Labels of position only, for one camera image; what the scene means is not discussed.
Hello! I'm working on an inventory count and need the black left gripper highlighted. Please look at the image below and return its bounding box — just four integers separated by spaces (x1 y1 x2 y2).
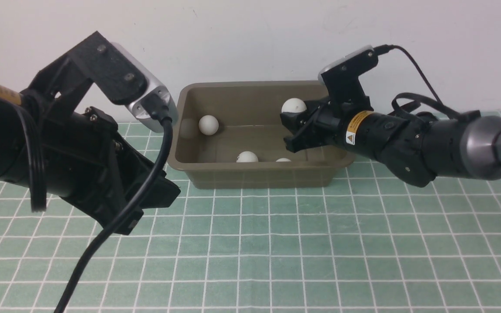
25 107 180 235

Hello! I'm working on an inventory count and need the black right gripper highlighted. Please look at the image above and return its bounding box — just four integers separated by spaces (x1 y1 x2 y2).
280 102 377 159

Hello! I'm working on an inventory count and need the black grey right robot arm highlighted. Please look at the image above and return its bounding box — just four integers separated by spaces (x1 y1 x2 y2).
280 100 501 187

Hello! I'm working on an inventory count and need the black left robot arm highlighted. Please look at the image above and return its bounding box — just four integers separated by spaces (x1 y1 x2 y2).
0 85 153 226

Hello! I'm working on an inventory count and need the olive green plastic bin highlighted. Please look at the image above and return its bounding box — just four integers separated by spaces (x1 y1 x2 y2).
168 80 356 190

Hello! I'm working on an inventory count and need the green checkered table cloth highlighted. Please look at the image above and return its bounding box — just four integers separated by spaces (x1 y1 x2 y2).
0 158 501 313

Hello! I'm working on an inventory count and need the black left camera cable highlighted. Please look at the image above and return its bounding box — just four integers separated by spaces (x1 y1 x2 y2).
53 98 175 313

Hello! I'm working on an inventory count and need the black camera cable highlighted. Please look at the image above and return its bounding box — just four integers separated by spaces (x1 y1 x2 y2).
372 44 501 235
53 98 175 313

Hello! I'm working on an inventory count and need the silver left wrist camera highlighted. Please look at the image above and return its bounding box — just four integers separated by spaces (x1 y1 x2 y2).
111 42 178 133

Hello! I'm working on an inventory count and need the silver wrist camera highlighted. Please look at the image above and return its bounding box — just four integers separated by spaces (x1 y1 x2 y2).
111 42 178 133
317 45 378 84

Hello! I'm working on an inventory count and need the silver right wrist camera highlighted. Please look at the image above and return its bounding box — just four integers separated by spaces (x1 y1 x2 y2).
317 45 378 84

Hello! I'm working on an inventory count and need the black right camera cable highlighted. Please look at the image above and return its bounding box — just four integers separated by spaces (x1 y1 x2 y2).
372 44 501 235

